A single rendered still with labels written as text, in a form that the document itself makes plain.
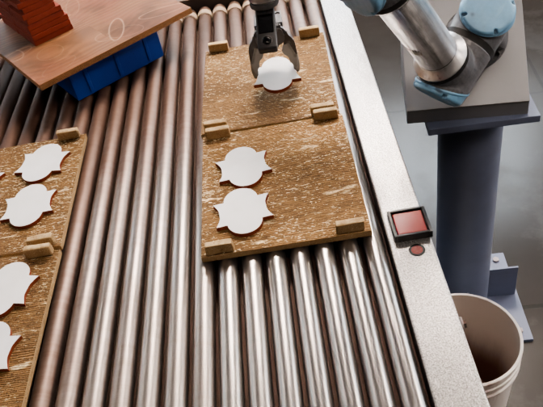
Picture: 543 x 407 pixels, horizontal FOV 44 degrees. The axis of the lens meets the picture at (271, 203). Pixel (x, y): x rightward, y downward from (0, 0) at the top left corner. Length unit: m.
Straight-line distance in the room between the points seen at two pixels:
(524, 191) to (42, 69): 1.85
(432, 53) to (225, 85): 0.66
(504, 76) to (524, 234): 1.04
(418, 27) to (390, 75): 2.19
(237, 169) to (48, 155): 0.51
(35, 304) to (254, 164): 0.56
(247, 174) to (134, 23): 0.72
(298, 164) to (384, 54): 2.20
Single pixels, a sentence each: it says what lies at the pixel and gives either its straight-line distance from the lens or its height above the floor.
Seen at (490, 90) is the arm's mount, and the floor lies 0.93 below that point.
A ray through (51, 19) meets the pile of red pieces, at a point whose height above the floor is 1.09.
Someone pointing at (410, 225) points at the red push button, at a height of 0.93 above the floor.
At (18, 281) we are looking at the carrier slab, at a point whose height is 0.95.
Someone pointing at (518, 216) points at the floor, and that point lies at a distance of 2.72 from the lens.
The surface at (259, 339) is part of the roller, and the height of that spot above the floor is 0.92.
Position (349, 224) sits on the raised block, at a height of 0.96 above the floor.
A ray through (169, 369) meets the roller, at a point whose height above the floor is 0.92.
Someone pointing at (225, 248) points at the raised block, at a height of 0.95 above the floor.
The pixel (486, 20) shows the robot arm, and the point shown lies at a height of 1.17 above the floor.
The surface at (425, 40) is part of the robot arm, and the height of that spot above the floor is 1.22.
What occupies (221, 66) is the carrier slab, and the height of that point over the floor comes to 0.94.
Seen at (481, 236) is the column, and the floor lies 0.40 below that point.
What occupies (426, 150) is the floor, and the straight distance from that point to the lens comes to 3.00.
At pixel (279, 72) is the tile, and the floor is 0.99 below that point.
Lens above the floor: 1.90
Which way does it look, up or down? 42 degrees down
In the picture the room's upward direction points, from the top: 12 degrees counter-clockwise
